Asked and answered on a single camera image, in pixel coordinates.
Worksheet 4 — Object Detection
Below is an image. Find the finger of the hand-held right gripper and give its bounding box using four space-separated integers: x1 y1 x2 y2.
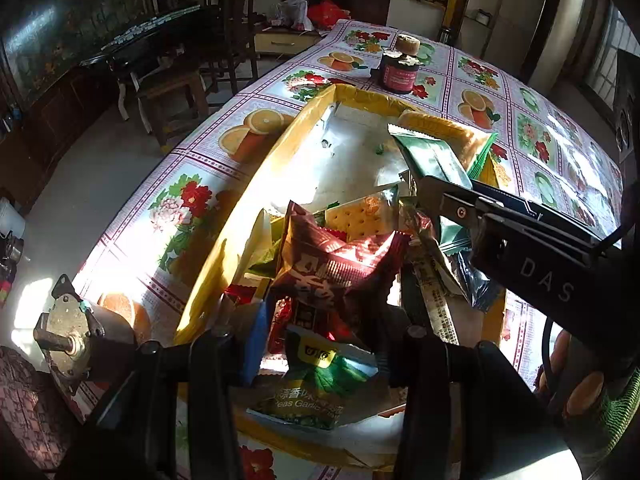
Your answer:
417 175 483 223
470 180 603 247

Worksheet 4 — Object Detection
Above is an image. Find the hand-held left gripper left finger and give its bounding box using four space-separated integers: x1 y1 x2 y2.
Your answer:
55 299 274 480

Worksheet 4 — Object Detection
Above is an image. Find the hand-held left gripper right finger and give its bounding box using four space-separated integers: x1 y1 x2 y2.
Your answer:
387 262 587 480

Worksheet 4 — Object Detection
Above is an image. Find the green and white snack packet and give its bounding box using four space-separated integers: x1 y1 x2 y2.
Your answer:
387 124 476 256

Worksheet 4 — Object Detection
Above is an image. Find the clear cracker packet green print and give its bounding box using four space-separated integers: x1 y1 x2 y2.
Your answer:
397 110 498 181

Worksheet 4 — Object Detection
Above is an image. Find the green pea snack packet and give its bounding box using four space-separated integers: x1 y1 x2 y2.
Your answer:
247 337 381 431

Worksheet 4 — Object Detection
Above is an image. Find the clear cracker packet green label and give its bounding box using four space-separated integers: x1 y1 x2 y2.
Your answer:
325 195 401 243

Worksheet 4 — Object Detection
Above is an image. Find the brown-red foil snack packet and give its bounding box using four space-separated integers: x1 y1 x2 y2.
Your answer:
270 200 411 341

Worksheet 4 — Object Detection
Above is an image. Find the yellow-rimmed cardboard box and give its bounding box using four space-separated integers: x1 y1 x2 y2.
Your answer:
172 82 511 471

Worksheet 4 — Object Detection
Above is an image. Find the person's right hand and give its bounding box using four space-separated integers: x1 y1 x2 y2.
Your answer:
535 330 608 418

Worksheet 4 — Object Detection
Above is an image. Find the dark jar with cork lid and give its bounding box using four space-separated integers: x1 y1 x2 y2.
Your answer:
377 34 422 95

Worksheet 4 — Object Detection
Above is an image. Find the black speaker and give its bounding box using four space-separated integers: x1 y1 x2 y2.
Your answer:
612 50 640 163

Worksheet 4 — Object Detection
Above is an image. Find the metal motor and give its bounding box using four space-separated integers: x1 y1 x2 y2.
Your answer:
32 274 138 386

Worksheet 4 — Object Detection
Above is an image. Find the red bag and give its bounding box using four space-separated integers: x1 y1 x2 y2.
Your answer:
307 0 351 28

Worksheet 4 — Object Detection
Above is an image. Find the yellow drawer cabinet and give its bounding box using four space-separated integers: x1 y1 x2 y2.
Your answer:
252 25 326 58

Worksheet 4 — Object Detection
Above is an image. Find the dark patterned cloth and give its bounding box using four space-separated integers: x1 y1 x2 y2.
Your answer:
0 345 86 480

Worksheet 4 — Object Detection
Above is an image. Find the clear plastic bag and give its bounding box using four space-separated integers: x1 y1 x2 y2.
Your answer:
272 0 313 31

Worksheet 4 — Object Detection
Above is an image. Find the wooden stool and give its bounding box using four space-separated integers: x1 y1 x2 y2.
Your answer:
135 67 211 148

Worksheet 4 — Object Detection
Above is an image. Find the dark wooden chair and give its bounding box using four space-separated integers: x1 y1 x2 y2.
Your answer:
200 0 263 96

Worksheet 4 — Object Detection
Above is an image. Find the dark glossy table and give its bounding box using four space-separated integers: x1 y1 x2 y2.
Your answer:
80 4 211 121

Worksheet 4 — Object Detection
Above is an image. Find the dark painted screen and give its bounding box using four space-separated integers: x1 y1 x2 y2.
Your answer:
0 0 156 111

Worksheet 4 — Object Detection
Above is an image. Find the black cable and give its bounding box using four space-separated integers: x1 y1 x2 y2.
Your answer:
542 317 558 396

